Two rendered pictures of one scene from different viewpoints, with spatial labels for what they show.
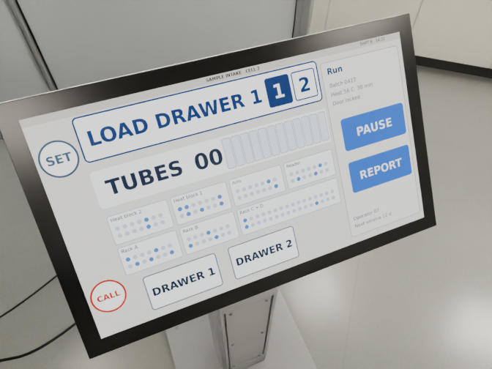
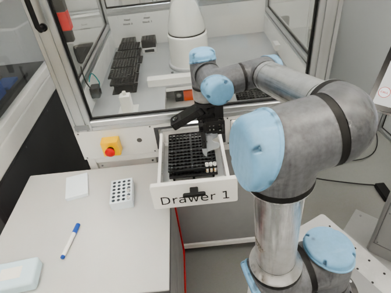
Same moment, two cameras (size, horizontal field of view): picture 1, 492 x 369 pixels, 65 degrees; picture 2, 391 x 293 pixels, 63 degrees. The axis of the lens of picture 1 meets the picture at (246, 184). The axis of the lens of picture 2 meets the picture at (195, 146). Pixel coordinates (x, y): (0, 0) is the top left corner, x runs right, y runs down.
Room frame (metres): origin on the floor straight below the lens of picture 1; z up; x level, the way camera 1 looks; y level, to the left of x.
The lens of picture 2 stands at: (-0.88, -0.50, 1.67)
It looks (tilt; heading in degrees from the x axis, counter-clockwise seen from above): 38 degrees down; 68
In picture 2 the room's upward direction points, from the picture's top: 7 degrees counter-clockwise
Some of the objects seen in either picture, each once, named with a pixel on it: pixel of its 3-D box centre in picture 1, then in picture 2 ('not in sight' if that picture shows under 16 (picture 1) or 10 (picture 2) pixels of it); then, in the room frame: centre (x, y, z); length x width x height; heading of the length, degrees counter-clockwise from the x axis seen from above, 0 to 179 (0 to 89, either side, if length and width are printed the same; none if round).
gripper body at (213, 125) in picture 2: not in sight; (209, 114); (-0.51, 0.26, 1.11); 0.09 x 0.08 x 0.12; 157
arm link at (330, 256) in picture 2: not in sight; (324, 259); (-0.47, -0.22, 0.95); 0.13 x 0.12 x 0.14; 169
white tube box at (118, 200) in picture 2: not in sight; (122, 193); (-0.83, 0.43, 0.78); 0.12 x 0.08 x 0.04; 72
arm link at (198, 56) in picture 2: not in sight; (203, 68); (-0.52, 0.26, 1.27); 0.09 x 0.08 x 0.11; 79
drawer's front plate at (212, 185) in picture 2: not in sight; (194, 192); (-0.62, 0.20, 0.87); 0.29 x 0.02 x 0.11; 157
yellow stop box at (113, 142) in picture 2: not in sight; (111, 146); (-0.80, 0.61, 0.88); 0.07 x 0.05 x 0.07; 157
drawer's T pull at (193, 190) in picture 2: not in sight; (194, 192); (-0.63, 0.18, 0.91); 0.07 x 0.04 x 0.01; 157
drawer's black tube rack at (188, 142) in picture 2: not in sight; (191, 155); (-0.54, 0.39, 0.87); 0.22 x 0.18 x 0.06; 67
